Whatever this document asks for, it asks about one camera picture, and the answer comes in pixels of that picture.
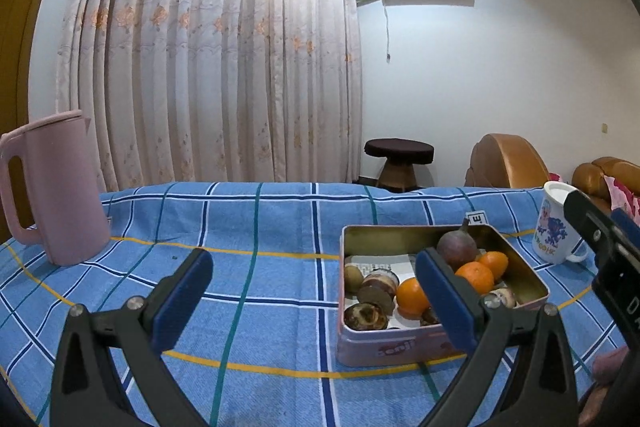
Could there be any purple round fruit with stem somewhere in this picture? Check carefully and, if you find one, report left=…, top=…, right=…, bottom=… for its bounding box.
left=436, top=218, right=478, bottom=272

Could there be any brown wooden door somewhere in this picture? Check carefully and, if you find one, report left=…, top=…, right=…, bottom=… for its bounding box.
left=0, top=0, right=68, bottom=135

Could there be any large orange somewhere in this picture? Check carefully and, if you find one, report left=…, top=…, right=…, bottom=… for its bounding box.
left=396, top=278, right=432, bottom=319

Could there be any person's right hand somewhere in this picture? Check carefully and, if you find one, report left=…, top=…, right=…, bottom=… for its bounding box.
left=579, top=346, right=632, bottom=427

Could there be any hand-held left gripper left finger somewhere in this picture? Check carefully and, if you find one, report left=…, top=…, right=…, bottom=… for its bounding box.
left=49, top=248, right=215, bottom=427

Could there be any pink electric kettle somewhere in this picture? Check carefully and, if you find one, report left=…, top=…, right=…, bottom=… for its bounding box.
left=0, top=109, right=112, bottom=267

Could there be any cut brown fruit piece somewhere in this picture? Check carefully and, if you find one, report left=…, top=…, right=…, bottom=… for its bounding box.
left=343, top=302, right=390, bottom=330
left=362, top=272, right=400, bottom=295
left=357, top=285, right=396, bottom=314

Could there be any small orange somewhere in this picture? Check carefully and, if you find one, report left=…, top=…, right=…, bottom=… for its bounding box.
left=477, top=251, right=510, bottom=283
left=454, top=262, right=496, bottom=295

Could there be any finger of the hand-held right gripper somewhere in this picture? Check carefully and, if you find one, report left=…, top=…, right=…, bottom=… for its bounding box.
left=612, top=208, right=640, bottom=258
left=564, top=188, right=622, bottom=259

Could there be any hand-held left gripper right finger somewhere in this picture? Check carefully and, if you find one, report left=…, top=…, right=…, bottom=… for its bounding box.
left=415, top=248, right=581, bottom=427

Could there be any round yellow-green fruit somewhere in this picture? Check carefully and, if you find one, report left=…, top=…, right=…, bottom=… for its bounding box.
left=343, top=264, right=365, bottom=294

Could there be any white printed cup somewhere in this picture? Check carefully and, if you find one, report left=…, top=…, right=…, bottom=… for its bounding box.
left=531, top=181, right=591, bottom=264

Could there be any brown leather armchair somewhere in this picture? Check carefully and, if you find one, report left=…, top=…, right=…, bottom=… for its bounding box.
left=465, top=133, right=551, bottom=188

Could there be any brown leather sofa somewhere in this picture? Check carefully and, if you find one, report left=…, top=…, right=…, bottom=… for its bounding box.
left=572, top=157, right=640, bottom=218

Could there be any pale floral curtain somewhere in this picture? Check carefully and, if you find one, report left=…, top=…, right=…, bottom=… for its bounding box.
left=55, top=0, right=363, bottom=192

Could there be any pink floral cushion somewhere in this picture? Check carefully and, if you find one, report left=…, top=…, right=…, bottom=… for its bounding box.
left=602, top=174, right=640, bottom=218

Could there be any dark round wooden stool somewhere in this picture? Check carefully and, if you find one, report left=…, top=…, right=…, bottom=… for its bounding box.
left=364, top=138, right=435, bottom=192

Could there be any blue checked cloth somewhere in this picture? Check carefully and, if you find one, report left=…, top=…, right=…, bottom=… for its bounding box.
left=0, top=181, right=640, bottom=427

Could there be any pink metal tin box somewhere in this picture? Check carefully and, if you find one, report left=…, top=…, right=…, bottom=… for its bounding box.
left=336, top=223, right=551, bottom=368

